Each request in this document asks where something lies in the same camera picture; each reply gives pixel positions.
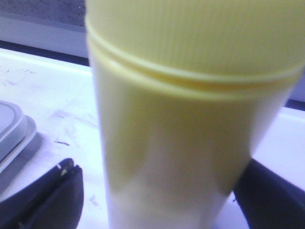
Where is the yellow squeeze bottle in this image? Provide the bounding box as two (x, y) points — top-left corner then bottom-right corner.
(85, 0), (305, 229)

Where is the grey stone counter ledge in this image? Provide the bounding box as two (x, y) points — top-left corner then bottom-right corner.
(0, 0), (88, 58)

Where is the silver electronic kitchen scale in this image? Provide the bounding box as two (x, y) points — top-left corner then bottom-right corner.
(0, 100), (37, 172)

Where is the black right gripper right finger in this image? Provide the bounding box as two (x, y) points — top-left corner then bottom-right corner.
(233, 159), (305, 229)

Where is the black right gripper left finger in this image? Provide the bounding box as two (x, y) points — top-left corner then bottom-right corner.
(0, 158), (83, 229)

